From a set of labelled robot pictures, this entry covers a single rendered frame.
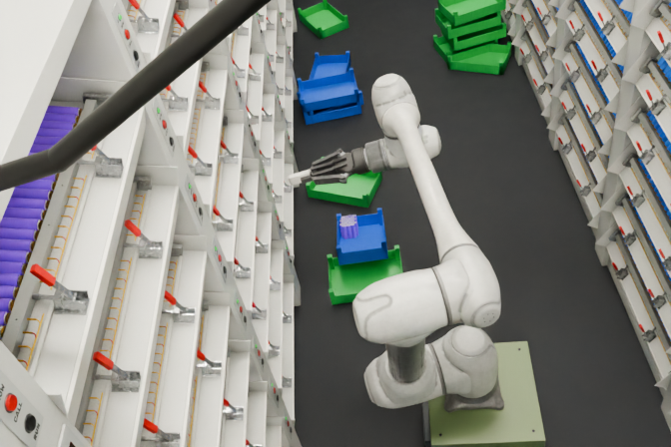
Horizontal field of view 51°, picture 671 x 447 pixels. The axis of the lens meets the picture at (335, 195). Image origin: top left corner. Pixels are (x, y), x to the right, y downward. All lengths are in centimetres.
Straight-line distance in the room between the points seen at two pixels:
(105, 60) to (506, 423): 158
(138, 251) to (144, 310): 13
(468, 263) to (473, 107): 216
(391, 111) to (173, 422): 95
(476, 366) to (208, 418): 85
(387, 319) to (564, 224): 168
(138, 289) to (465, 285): 68
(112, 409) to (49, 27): 56
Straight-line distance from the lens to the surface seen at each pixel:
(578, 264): 294
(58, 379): 95
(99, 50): 126
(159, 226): 135
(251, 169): 232
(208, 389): 159
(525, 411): 229
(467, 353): 206
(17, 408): 82
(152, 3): 161
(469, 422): 227
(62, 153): 70
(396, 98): 184
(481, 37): 396
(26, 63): 100
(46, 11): 111
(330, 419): 258
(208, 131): 186
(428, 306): 151
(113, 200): 113
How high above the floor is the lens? 226
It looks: 44 degrees down
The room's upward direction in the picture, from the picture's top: 12 degrees counter-clockwise
